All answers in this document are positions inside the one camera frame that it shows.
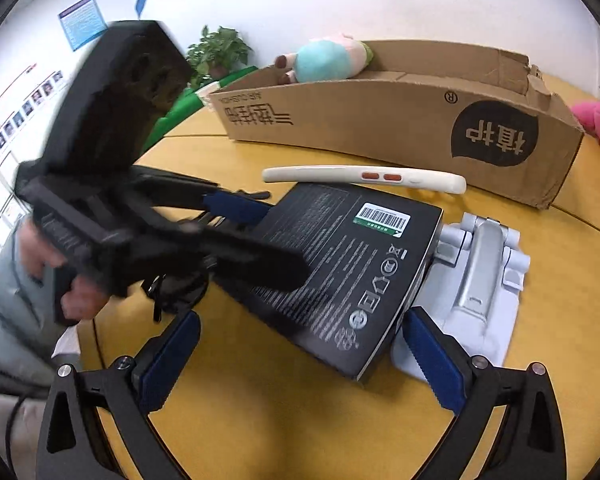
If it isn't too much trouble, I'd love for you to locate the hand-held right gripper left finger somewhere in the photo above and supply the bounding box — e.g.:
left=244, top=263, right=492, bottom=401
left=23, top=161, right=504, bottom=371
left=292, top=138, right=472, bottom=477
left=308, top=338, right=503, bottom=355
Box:
left=36, top=310, right=202, bottom=480

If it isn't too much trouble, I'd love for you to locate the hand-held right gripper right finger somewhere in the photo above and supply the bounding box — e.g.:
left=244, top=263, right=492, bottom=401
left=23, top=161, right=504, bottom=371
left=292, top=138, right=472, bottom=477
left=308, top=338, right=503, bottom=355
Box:
left=402, top=306, right=567, bottom=480

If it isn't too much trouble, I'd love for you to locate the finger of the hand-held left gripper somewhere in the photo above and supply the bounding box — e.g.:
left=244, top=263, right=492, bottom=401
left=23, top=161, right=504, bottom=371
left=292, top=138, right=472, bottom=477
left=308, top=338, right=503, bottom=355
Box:
left=130, top=164, right=272, bottom=228
left=145, top=220, right=312, bottom=293

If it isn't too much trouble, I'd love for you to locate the black product box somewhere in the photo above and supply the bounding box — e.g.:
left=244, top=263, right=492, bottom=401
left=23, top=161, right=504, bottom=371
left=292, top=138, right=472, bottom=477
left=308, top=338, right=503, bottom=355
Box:
left=212, top=182, right=444, bottom=382

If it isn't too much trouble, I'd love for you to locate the person's left forearm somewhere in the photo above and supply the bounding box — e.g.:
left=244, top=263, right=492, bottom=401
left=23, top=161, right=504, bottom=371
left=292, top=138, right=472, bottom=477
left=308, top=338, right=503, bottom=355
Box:
left=0, top=220, right=63, bottom=361

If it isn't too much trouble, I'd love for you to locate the yellow wooden desktop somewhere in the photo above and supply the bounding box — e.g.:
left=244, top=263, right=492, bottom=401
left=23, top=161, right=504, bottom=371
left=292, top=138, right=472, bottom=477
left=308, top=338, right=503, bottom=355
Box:
left=77, top=72, right=600, bottom=480

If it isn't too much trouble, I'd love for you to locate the person's left hand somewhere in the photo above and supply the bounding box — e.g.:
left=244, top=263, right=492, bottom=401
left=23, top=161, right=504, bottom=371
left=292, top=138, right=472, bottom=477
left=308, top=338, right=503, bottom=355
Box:
left=20, top=219, right=112, bottom=321

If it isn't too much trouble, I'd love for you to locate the silver folding stand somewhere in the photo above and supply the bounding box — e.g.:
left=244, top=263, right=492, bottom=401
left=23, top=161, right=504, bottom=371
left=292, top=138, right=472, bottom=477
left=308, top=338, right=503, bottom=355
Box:
left=391, top=212, right=531, bottom=384

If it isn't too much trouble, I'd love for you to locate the cream phone case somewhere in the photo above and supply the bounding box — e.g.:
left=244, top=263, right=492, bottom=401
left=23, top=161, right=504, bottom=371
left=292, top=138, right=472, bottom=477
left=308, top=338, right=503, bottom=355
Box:
left=262, top=166, right=467, bottom=195

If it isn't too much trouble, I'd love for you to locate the white paper scrap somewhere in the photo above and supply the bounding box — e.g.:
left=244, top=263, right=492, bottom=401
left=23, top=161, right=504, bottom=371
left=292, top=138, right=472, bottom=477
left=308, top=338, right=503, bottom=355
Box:
left=51, top=327, right=82, bottom=359

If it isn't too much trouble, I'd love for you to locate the green potted plant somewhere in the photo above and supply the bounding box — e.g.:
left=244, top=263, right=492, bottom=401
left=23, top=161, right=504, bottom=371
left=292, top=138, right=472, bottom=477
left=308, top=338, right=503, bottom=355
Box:
left=185, top=25, right=254, bottom=89

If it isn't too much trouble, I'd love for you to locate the blue and pink plush toy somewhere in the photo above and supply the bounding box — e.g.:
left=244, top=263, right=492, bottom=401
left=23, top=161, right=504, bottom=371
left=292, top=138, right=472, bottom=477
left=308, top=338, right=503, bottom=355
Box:
left=274, top=32, right=376, bottom=85

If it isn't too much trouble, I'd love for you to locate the brown cardboard box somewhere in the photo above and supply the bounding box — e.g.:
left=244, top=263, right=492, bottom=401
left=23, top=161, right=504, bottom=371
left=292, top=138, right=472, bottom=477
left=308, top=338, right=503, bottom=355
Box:
left=207, top=40, right=586, bottom=210

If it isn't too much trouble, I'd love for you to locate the black round object with straps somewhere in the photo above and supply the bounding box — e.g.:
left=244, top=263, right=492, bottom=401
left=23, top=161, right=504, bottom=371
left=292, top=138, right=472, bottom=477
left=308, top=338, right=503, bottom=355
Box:
left=140, top=212, right=216, bottom=323

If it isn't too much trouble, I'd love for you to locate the wall photo chart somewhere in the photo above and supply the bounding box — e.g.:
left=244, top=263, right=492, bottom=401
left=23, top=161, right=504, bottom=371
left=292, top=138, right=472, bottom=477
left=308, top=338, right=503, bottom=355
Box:
left=0, top=62, right=67, bottom=261

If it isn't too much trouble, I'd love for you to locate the blue framed wall poster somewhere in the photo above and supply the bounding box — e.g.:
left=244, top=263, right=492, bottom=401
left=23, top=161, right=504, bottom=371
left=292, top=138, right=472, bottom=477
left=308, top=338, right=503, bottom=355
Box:
left=57, top=0, right=107, bottom=52

